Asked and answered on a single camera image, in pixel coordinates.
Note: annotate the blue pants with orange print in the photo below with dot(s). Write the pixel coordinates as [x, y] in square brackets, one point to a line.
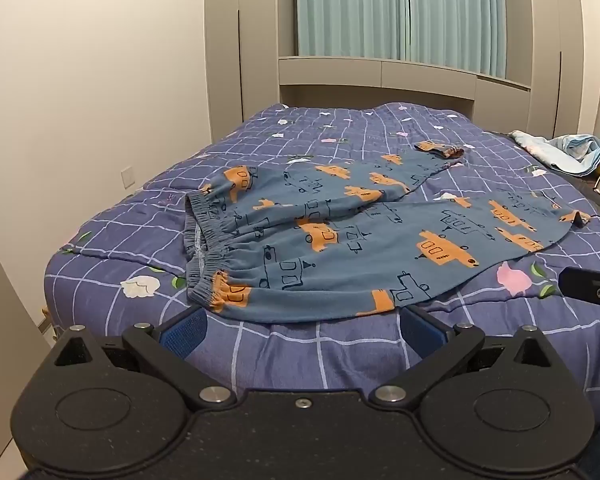
[340, 240]

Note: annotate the white door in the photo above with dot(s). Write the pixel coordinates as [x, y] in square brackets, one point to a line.
[2, 340]

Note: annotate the beige headboard shelf unit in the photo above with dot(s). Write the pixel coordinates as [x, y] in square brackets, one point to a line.
[380, 77]

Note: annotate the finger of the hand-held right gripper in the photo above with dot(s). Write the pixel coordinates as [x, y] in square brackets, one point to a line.
[587, 287]

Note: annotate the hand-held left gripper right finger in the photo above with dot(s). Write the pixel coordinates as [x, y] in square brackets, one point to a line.
[422, 332]

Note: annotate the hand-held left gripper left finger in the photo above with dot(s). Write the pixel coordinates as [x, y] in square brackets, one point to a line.
[185, 332]

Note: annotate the white wall socket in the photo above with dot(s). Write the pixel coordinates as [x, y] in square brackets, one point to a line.
[128, 177]

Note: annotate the teal curtain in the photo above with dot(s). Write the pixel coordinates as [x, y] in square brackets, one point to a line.
[352, 7]
[457, 15]

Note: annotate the purple checked bed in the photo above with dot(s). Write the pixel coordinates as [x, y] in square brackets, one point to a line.
[305, 125]

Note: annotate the light blue blanket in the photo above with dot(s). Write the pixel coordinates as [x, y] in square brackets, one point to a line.
[562, 152]

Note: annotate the beige tall wardrobe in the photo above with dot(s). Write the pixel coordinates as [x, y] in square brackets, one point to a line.
[260, 35]
[545, 35]

